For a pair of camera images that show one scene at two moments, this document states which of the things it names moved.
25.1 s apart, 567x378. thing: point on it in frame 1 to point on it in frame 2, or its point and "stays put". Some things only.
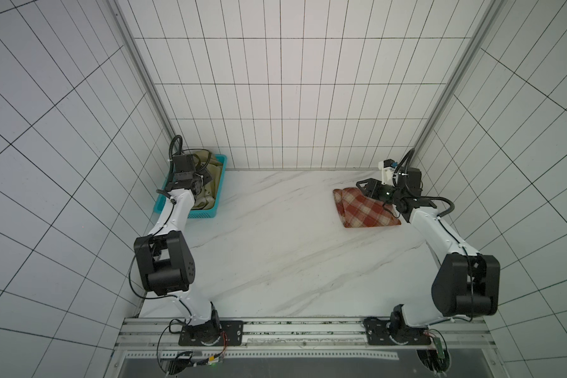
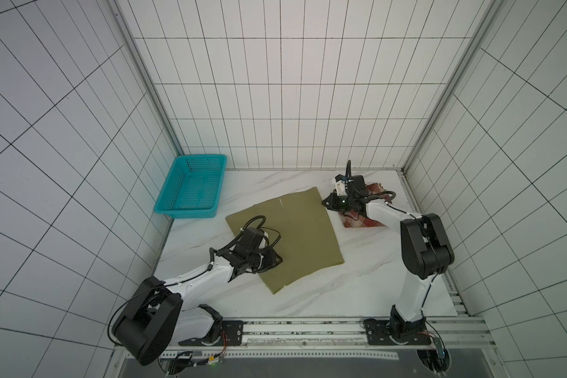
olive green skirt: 209,192 to 306,245
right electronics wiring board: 436,360 stays put
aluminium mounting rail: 304,335 stays put
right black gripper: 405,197 to 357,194
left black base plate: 219,333 stays put
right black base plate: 394,331 stays put
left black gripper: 206,174 to 270,261
